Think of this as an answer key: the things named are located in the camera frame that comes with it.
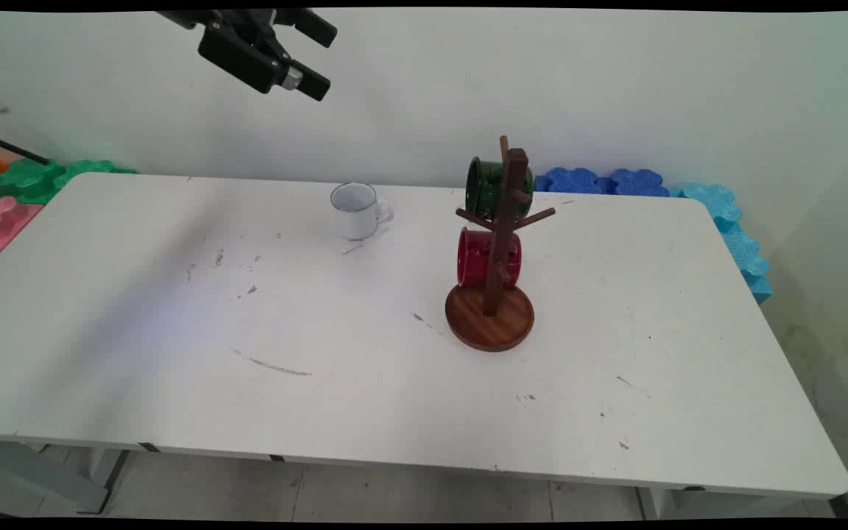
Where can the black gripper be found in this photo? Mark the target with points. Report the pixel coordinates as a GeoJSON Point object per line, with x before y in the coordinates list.
{"type": "Point", "coordinates": [232, 18]}

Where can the green enamel mug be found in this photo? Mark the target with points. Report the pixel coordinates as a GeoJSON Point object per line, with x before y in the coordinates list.
{"type": "Point", "coordinates": [484, 188]}

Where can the white enamel mug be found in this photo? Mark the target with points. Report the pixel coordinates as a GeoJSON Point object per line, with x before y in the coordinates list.
{"type": "Point", "coordinates": [354, 213]}

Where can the green foam mat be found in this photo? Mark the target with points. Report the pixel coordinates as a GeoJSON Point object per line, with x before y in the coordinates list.
{"type": "Point", "coordinates": [93, 168]}
{"type": "Point", "coordinates": [26, 180]}

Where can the black thin rod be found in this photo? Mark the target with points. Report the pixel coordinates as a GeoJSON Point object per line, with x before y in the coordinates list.
{"type": "Point", "coordinates": [12, 147]}

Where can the red enamel mug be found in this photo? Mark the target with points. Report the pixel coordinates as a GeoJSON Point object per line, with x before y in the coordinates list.
{"type": "Point", "coordinates": [475, 258]}

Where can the dark blue foam mat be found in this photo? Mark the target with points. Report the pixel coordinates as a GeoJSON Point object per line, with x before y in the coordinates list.
{"type": "Point", "coordinates": [637, 182]}
{"type": "Point", "coordinates": [575, 180]}

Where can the brown wooden mug tree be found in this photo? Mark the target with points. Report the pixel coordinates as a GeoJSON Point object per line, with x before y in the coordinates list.
{"type": "Point", "coordinates": [490, 327]}

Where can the light blue foam mat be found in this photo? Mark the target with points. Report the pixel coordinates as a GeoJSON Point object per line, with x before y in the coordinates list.
{"type": "Point", "coordinates": [760, 287]}
{"type": "Point", "coordinates": [711, 200]}
{"type": "Point", "coordinates": [746, 250]}

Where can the grey table leg frame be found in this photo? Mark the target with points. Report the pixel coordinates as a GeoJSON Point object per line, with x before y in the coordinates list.
{"type": "Point", "coordinates": [34, 475]}

